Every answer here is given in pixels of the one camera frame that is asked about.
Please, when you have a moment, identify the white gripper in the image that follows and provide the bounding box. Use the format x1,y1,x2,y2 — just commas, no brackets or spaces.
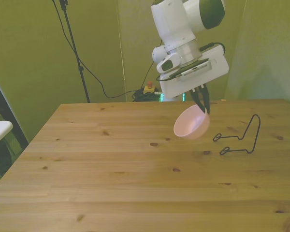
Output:
159,44,230,115

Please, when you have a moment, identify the pink plastic bowl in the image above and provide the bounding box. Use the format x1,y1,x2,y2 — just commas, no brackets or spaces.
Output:
173,104,211,141

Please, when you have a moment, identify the yellow emergency stop button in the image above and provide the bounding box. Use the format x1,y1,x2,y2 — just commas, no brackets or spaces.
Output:
143,81,158,95

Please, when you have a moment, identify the black tripod stand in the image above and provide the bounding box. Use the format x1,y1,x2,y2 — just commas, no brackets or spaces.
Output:
58,0,91,103

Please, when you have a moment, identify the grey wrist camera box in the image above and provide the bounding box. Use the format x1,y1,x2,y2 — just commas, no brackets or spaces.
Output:
175,59,213,83

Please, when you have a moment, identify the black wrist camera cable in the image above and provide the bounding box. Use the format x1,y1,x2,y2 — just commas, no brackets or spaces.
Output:
198,42,226,55

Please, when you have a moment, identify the black cable bundle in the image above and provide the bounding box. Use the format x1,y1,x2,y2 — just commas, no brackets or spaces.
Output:
131,88,163,102

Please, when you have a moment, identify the black wire dish rack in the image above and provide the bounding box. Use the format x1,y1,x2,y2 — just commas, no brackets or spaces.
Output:
212,114,261,156

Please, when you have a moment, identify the long black cable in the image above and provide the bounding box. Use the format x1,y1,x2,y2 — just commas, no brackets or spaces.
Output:
52,0,145,99

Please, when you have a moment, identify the black frame furniture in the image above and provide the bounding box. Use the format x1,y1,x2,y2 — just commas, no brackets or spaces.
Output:
0,71,29,178

